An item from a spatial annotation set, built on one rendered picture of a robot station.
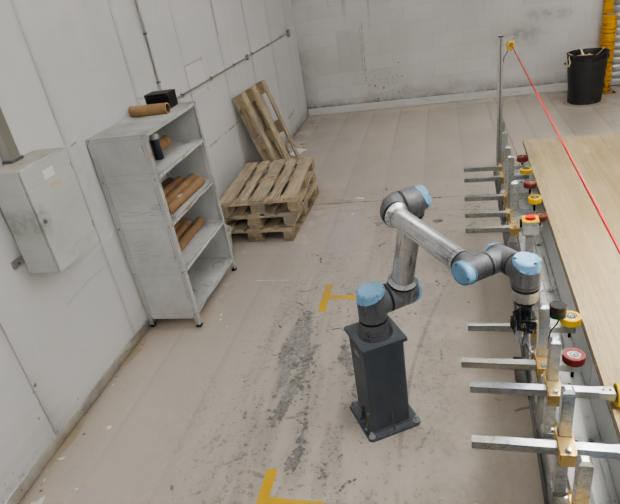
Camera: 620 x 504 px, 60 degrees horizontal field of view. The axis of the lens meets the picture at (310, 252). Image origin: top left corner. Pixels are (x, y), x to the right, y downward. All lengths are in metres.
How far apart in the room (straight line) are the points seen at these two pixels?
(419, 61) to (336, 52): 1.40
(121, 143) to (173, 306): 1.31
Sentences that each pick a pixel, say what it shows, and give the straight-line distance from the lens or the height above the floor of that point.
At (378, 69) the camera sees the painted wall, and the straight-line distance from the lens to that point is 9.72.
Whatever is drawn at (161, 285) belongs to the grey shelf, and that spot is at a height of 0.39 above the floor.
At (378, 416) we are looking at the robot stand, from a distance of 3.12.
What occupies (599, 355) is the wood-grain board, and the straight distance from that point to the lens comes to 2.34.
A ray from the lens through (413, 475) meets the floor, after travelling 3.02.
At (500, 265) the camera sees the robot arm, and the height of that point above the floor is 1.32.
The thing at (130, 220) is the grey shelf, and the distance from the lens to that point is 4.09.
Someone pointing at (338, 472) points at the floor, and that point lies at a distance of 3.07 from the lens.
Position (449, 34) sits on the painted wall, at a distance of 9.61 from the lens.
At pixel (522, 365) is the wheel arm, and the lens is 2.32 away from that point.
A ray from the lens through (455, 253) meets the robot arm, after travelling 2.02.
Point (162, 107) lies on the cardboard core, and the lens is 4.24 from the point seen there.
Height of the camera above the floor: 2.34
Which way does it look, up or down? 27 degrees down
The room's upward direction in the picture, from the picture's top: 10 degrees counter-clockwise
